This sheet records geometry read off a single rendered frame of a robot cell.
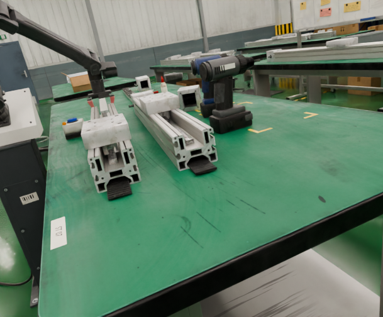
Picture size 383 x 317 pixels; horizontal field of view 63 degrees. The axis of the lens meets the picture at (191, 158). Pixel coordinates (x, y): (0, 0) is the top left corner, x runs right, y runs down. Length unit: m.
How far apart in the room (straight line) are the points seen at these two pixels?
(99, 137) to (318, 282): 0.88
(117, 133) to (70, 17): 11.85
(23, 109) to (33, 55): 10.84
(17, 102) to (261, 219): 1.37
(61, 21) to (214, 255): 12.20
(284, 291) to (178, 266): 0.79
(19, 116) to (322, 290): 1.41
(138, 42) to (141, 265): 12.44
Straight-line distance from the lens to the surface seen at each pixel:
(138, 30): 12.85
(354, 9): 4.02
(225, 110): 0.98
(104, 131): 0.77
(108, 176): 0.72
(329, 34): 5.35
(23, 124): 1.58
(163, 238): 0.51
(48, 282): 0.51
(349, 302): 1.19
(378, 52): 2.27
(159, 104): 1.03
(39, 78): 12.41
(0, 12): 1.26
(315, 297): 1.19
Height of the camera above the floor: 1.06
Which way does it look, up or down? 20 degrees down
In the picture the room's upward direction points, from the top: 10 degrees counter-clockwise
